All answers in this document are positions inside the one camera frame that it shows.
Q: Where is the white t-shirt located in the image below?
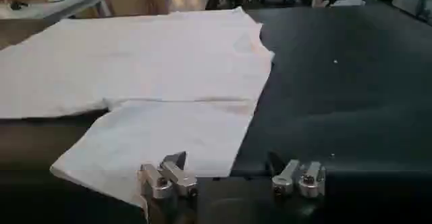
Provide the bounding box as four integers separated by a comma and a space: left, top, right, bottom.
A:
0, 6, 275, 209

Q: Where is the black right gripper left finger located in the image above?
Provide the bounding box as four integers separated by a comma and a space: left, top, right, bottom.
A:
137, 150, 199, 200

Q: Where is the white side table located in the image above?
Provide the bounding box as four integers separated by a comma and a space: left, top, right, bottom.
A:
0, 0, 112, 22

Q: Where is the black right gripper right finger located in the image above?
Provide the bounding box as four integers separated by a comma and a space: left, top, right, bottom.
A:
266, 150, 327, 199

